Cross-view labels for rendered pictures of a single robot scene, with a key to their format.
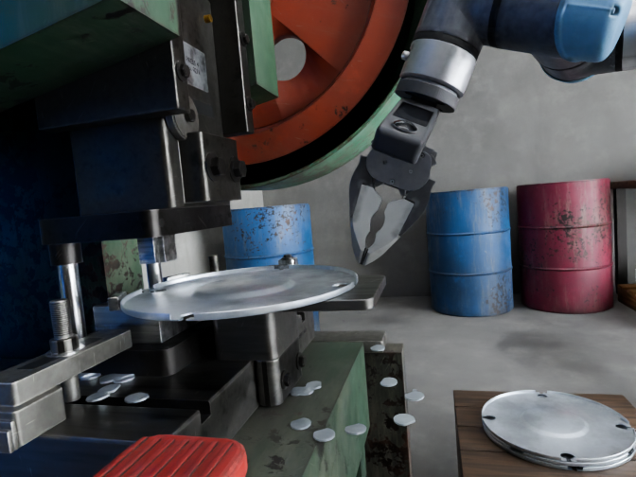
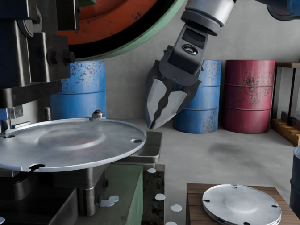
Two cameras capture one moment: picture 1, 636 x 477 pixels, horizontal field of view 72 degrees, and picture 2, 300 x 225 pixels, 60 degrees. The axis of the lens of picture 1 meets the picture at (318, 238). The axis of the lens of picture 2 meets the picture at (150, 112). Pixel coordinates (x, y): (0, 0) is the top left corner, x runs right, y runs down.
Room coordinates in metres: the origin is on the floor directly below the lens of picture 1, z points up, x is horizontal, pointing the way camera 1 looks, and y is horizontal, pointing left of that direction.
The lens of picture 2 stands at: (0.06, 0.03, 0.94)
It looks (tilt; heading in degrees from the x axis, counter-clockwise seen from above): 12 degrees down; 350
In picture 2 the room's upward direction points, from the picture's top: straight up
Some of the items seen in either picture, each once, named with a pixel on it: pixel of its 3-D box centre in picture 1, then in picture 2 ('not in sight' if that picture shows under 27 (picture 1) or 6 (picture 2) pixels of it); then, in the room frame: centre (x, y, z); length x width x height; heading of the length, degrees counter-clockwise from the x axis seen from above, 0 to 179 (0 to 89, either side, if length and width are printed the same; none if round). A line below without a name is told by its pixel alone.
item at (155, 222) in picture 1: (148, 231); (2, 96); (0.59, 0.23, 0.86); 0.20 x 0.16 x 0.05; 165
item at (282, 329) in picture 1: (284, 337); (97, 170); (0.54, 0.05, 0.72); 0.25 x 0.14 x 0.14; 75
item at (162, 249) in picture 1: (159, 247); (10, 107); (0.58, 0.21, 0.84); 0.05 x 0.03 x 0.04; 165
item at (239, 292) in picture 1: (244, 286); (71, 137); (0.55, 0.10, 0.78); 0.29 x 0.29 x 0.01
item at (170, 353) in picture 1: (160, 335); (10, 165); (0.59, 0.23, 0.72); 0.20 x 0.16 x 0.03; 165
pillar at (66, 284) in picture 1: (70, 288); not in sight; (0.52, 0.30, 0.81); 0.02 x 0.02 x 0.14
